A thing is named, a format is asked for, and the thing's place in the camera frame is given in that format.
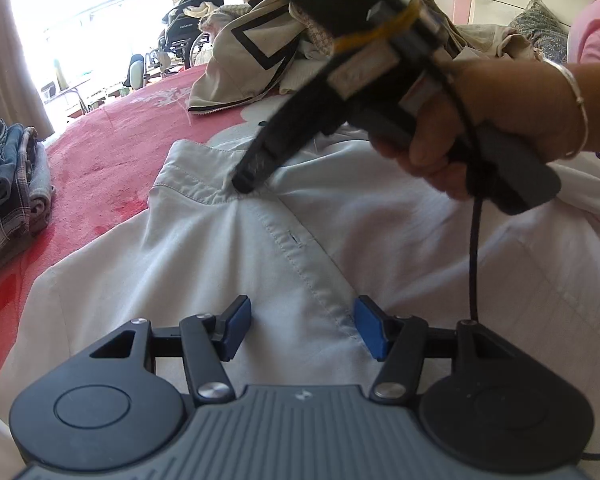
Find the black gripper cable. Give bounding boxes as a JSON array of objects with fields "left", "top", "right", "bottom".
[{"left": 440, "top": 67, "right": 483, "bottom": 322}]

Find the person's right hand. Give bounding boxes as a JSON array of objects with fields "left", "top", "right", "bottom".
[{"left": 370, "top": 57, "right": 588, "bottom": 202}]

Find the checked garment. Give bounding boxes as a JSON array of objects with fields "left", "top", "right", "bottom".
[{"left": 290, "top": 2, "right": 343, "bottom": 58}]

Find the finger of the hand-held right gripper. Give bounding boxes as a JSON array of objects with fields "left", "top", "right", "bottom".
[{"left": 231, "top": 126, "right": 288, "bottom": 195}]

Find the black wheelchair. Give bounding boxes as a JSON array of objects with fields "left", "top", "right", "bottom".
[{"left": 125, "top": 0, "right": 216, "bottom": 83}]

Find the silver bracelet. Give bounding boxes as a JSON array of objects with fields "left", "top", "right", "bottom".
[{"left": 542, "top": 57, "right": 591, "bottom": 161}]

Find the red floral blanket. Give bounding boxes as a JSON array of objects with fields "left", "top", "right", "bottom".
[{"left": 0, "top": 77, "right": 291, "bottom": 401}]

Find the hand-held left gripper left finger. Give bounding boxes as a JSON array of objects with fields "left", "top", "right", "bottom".
[{"left": 89, "top": 295, "right": 253, "bottom": 403}]

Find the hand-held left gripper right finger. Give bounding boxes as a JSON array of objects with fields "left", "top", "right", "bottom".
[{"left": 352, "top": 295, "right": 503, "bottom": 403}]

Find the stack of folded jeans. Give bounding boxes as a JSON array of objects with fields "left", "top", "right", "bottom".
[{"left": 0, "top": 127, "right": 38, "bottom": 271}]

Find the small folding table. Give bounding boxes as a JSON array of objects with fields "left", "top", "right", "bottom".
[{"left": 40, "top": 77, "right": 93, "bottom": 116}]

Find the white button shirt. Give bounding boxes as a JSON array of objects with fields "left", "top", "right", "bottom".
[{"left": 0, "top": 137, "right": 600, "bottom": 466}]

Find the beige jacket with black stripe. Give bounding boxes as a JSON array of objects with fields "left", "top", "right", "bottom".
[{"left": 187, "top": 0, "right": 331, "bottom": 116}]

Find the grey patterned pillow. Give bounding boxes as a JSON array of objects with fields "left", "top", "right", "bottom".
[{"left": 507, "top": 0, "right": 571, "bottom": 63}]

